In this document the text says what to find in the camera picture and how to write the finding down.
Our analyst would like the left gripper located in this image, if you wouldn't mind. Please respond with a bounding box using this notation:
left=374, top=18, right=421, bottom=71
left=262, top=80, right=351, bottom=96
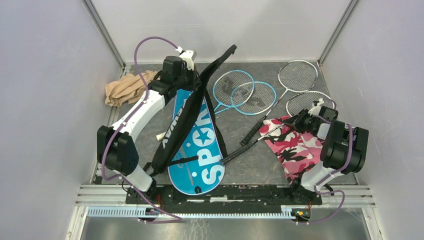
left=174, top=64, right=202, bottom=92

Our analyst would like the black Crossway racket bag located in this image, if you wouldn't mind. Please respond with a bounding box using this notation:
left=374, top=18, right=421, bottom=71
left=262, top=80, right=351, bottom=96
left=143, top=44, right=237, bottom=177

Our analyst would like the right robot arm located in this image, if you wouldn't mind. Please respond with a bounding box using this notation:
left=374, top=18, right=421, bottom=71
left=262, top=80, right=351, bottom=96
left=283, top=106, right=369, bottom=204

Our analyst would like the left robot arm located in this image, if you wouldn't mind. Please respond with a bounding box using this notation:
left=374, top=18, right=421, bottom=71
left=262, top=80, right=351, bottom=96
left=97, top=50, right=206, bottom=204

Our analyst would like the blue badminton racket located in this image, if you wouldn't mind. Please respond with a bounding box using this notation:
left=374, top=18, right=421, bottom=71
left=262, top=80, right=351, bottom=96
left=212, top=69, right=255, bottom=114
left=230, top=81, right=277, bottom=116

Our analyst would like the pink camouflage cloth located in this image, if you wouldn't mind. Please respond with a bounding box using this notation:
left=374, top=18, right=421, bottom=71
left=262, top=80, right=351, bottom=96
left=259, top=115, right=324, bottom=184

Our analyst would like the blue Sport racket bag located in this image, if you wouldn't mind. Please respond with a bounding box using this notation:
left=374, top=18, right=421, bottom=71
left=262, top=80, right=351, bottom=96
left=168, top=98, right=225, bottom=196

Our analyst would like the beige cloth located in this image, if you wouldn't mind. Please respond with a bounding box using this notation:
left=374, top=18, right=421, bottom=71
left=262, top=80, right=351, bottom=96
left=104, top=73, right=146, bottom=108

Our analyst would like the white grip tape roll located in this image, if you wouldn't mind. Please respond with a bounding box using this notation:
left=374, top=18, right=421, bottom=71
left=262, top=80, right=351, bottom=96
left=156, top=132, right=166, bottom=141

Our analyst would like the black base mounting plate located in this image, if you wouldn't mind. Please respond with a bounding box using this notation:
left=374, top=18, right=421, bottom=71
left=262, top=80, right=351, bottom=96
left=147, top=184, right=323, bottom=215

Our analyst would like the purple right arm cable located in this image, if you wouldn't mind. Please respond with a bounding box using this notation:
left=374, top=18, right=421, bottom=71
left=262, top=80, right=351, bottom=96
left=296, top=99, right=354, bottom=225

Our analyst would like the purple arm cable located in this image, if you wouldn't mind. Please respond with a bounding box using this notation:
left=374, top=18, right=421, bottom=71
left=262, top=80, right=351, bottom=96
left=296, top=99, right=354, bottom=225
left=100, top=36, right=184, bottom=224

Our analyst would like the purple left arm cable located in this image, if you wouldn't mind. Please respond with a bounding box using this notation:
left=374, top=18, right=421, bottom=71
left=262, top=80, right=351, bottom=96
left=100, top=36, right=184, bottom=224

